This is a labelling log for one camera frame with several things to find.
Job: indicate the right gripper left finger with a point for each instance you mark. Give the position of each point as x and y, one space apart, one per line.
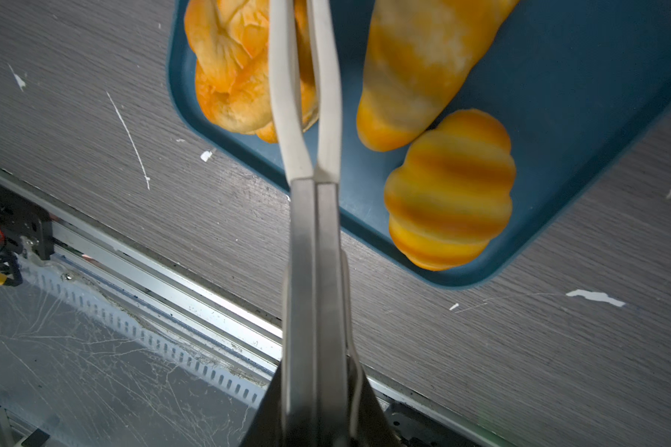
266 429

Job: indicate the striped bun bottom right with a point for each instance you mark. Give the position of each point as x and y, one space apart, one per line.
452 195

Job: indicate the croissant centre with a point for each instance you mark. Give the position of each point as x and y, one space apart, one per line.
418 56

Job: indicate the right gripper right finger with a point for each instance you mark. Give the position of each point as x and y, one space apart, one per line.
368 425

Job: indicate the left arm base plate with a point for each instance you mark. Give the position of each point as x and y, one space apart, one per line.
11 223

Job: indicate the metal tongs white tips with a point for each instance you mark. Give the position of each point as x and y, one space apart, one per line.
319 401

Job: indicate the teal tray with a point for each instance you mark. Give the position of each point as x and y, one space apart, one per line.
573 82

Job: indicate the round flaky pastry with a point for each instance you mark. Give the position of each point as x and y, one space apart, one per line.
230 41

